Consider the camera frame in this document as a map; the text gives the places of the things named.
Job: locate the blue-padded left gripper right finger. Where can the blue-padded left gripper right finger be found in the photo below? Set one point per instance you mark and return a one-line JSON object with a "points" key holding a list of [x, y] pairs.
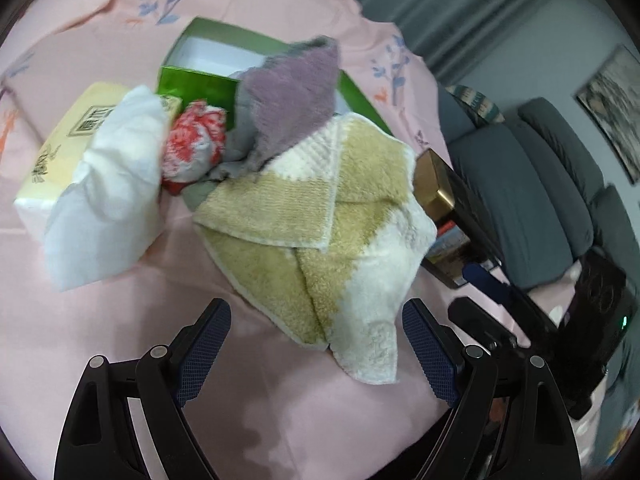
{"points": [[437, 349]]}

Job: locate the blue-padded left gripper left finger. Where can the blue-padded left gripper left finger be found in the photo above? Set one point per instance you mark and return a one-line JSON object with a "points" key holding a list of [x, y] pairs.
{"points": [[198, 349]]}

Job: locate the red white sock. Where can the red white sock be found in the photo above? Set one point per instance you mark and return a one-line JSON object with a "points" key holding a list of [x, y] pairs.
{"points": [[195, 145]]}

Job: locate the purple grey plush towel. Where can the purple grey plush towel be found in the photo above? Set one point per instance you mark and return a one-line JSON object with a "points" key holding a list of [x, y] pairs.
{"points": [[277, 105]]}

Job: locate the colourful printed booklet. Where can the colourful printed booklet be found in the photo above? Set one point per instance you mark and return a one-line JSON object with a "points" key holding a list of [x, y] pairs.
{"points": [[452, 251]]}

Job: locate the gold black gift box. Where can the gold black gift box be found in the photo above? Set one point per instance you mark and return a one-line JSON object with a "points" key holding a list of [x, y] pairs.
{"points": [[444, 196]]}

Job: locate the white tissue sheet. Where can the white tissue sheet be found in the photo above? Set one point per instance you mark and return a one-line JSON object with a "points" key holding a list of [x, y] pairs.
{"points": [[109, 216]]}

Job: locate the grey sofa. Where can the grey sofa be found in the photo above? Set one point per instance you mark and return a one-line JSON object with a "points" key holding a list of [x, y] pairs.
{"points": [[547, 201]]}

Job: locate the yellow tissue pack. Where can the yellow tissue pack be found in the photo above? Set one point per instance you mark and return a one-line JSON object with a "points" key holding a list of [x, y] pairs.
{"points": [[59, 156]]}

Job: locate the green cardboard box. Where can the green cardboard box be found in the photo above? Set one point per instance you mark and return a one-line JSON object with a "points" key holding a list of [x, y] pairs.
{"points": [[205, 59]]}

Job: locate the framed wall picture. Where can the framed wall picture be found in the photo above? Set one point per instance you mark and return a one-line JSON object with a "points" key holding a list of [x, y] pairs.
{"points": [[611, 98]]}

